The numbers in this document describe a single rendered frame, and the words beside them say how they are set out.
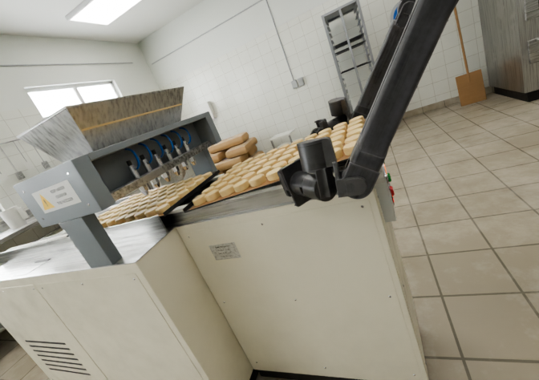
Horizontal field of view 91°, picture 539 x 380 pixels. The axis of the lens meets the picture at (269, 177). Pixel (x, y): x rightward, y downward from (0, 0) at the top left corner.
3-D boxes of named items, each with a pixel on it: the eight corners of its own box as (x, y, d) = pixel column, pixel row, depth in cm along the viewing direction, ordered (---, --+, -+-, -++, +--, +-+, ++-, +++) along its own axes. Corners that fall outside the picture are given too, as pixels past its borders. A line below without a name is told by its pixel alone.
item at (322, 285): (258, 383, 119) (164, 215, 94) (280, 318, 149) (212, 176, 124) (436, 404, 90) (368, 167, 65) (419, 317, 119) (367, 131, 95)
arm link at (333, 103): (363, 127, 102) (364, 119, 109) (358, 98, 97) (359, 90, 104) (332, 132, 108) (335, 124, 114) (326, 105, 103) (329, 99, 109)
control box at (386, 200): (383, 223, 75) (371, 179, 71) (379, 187, 96) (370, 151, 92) (398, 220, 73) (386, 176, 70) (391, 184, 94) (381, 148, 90)
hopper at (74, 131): (42, 175, 90) (15, 136, 86) (155, 133, 138) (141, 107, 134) (92, 151, 78) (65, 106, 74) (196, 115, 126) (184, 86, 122)
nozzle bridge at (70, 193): (72, 271, 93) (11, 186, 84) (189, 184, 156) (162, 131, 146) (134, 262, 79) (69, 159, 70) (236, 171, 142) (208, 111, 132)
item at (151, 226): (2, 264, 146) (-7, 254, 144) (3, 264, 147) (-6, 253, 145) (167, 233, 92) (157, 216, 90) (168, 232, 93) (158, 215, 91)
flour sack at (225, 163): (207, 176, 467) (204, 168, 462) (216, 167, 504) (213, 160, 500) (242, 164, 442) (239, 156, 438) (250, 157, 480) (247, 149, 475)
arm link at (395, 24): (422, 3, 77) (418, 2, 85) (402, -2, 78) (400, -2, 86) (362, 132, 103) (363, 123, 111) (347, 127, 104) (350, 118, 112)
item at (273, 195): (12, 259, 151) (4, 249, 149) (18, 256, 153) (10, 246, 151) (388, 182, 66) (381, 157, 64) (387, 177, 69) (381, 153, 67)
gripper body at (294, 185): (293, 206, 65) (310, 212, 58) (277, 169, 62) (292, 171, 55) (314, 193, 67) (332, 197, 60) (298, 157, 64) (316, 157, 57)
